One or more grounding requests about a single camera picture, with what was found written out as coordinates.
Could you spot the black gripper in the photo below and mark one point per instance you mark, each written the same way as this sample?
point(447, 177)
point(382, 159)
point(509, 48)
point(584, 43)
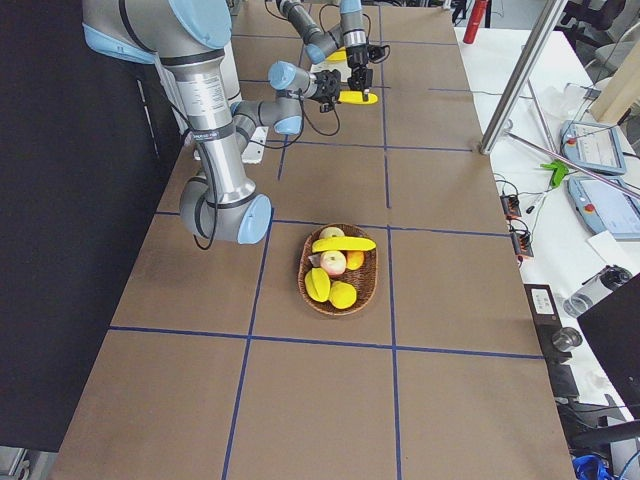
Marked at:
point(328, 82)
point(358, 56)

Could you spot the yellow banana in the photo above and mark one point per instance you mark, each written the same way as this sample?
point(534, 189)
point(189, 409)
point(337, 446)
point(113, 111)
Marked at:
point(357, 98)
point(343, 243)
point(337, 56)

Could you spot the woven wicker basket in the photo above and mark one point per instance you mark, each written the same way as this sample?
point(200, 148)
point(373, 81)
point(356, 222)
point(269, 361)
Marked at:
point(364, 279)

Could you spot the white bear tray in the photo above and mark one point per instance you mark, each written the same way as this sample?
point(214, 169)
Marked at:
point(341, 66)

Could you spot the red cylinder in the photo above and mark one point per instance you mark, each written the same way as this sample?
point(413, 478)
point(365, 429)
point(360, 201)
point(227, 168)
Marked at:
point(476, 17)

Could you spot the orange fruit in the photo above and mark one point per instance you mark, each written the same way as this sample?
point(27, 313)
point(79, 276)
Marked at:
point(354, 260)

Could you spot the yellow starfruit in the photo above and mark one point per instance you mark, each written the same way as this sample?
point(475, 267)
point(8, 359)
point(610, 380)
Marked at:
point(317, 284)

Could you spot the orange circuit board far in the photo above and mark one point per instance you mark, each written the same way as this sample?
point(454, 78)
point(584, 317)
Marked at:
point(511, 206)

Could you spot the orange circuit board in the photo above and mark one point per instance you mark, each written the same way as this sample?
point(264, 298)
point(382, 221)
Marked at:
point(511, 206)
point(522, 243)

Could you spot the long metal reacher grabber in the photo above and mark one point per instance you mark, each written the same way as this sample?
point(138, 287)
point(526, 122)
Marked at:
point(545, 126)

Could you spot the yellow lemon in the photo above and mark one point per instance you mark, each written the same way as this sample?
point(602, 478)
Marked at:
point(342, 295)

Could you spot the orange circuit board near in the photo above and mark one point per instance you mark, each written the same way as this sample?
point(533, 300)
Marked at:
point(522, 243)

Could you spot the far blue teach pendant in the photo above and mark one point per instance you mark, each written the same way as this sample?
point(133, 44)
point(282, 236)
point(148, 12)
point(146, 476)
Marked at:
point(593, 146)

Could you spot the blue teach pendant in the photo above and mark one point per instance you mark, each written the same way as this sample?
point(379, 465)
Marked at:
point(603, 208)
point(593, 146)

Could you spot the near blue teach pendant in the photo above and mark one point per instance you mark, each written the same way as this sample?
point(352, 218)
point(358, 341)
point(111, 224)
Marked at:
point(603, 208)

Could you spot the clear water bottle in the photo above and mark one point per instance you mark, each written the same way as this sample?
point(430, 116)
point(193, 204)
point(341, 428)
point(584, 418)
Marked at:
point(595, 289)

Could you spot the black monitor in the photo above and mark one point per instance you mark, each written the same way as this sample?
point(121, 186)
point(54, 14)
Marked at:
point(611, 328)

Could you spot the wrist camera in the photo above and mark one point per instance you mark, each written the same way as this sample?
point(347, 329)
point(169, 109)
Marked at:
point(378, 53)

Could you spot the white pedestal base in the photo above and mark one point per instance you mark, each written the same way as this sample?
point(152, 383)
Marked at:
point(254, 150)

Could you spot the aluminium frame post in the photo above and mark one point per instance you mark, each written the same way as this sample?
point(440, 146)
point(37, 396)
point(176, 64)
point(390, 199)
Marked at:
point(525, 64)

